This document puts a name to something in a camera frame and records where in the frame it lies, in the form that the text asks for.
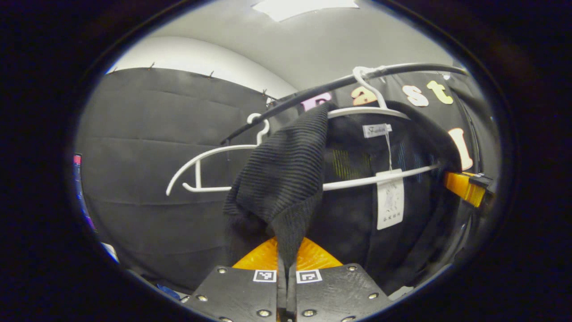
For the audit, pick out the black knit cardigan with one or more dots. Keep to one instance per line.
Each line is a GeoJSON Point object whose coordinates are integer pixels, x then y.
{"type": "Point", "coordinates": [281, 179]}

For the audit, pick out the large ceiling light panel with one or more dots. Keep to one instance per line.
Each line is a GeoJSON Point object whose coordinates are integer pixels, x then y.
{"type": "Point", "coordinates": [304, 8]}

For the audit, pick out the black metal clothes rack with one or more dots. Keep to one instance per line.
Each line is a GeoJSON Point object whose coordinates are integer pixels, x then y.
{"type": "Point", "coordinates": [313, 91]}

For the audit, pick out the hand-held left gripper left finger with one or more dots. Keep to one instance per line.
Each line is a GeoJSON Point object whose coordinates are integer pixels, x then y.
{"type": "Point", "coordinates": [237, 295]}

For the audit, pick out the white object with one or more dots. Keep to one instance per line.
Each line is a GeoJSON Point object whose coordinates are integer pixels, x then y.
{"type": "Point", "coordinates": [111, 252]}

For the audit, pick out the blue object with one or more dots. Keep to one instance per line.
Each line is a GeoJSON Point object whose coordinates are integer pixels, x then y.
{"type": "Point", "coordinates": [169, 291]}

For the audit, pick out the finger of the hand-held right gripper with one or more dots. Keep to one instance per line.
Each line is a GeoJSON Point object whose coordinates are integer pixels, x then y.
{"type": "Point", "coordinates": [464, 185]}

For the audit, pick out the black backdrop cloth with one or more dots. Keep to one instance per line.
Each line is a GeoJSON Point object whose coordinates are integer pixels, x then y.
{"type": "Point", "coordinates": [156, 179]}

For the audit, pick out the white clothes hanger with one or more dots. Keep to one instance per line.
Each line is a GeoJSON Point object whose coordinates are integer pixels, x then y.
{"type": "Point", "coordinates": [210, 189]}
{"type": "Point", "coordinates": [357, 182]}

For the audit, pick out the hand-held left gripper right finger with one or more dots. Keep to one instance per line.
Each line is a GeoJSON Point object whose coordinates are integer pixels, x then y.
{"type": "Point", "coordinates": [335, 295]}

